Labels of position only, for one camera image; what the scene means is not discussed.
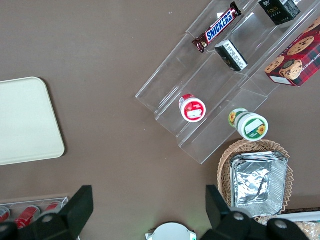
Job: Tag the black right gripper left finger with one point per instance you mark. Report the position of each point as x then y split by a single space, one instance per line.
70 220

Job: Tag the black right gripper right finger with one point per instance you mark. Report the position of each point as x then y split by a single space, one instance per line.
225 222

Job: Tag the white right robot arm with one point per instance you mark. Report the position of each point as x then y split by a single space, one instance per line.
171 232

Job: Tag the aluminium foil tray stack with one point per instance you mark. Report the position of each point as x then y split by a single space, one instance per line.
255 182

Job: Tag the light wicker basket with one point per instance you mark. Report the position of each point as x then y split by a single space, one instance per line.
225 162

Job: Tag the cream plastic tray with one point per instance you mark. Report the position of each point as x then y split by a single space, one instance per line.
25 120

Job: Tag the clear acrylic bottle rack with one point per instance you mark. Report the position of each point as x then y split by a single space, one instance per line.
62 201

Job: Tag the red cola bottle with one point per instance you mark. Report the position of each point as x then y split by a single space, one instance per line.
27 216
3 215
52 207

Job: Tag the white plastic snack bin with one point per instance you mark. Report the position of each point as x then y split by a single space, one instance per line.
305 216

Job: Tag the clear cracker snack pack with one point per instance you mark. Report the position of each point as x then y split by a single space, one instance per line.
312 228

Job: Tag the green sunflower lidded cup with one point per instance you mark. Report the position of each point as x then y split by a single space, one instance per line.
251 126

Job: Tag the red lidded yogurt cup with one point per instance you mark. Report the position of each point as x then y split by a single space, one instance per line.
192 108

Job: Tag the clear acrylic stepped display stand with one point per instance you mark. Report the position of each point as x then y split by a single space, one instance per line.
175 75

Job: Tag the black box with white label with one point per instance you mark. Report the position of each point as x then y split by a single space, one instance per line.
231 55

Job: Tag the red tartan cookie box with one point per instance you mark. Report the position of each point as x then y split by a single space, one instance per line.
297 57

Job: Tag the Snickers chocolate bar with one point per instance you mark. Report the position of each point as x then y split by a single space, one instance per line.
220 27

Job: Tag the black box with gold print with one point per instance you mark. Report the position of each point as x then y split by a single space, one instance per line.
277 12

